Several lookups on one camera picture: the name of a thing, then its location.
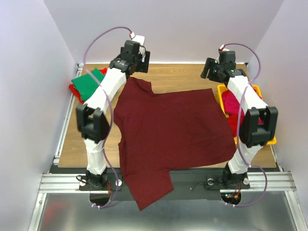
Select maroon t shirt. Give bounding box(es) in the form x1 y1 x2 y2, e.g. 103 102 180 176
114 77 236 210

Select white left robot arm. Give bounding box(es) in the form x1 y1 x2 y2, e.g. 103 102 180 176
76 35 150 191

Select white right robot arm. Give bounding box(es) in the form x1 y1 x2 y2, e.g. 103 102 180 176
201 48 278 188

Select yellow plastic tray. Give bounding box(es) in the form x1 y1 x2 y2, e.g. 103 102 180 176
218 84 277 145

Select magenta t shirt in tray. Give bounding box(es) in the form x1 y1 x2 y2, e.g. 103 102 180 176
221 90 240 115

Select green folded t shirt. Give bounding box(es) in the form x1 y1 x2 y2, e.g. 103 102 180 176
71 74 99 102

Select red t shirt in tray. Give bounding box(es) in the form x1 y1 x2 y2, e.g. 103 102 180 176
227 113 264 138

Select red folded t shirt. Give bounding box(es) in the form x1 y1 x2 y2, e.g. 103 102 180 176
69 68 107 103

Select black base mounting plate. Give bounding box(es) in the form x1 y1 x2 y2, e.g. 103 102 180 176
49 165 245 201

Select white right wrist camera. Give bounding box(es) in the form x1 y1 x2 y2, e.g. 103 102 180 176
218 44 230 52

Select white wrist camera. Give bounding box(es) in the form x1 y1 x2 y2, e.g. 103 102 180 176
218 44 230 52
129 32 145 46

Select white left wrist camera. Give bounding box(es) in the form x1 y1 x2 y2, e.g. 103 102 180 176
129 32 145 46

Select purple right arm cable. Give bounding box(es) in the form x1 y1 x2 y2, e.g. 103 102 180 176
222 43 267 208

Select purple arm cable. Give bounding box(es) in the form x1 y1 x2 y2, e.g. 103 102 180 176
222 43 267 208
83 27 134 209

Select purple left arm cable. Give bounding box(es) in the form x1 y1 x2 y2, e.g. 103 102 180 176
83 27 134 209

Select aluminium frame rail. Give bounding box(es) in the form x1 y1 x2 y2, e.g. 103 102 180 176
38 172 297 194

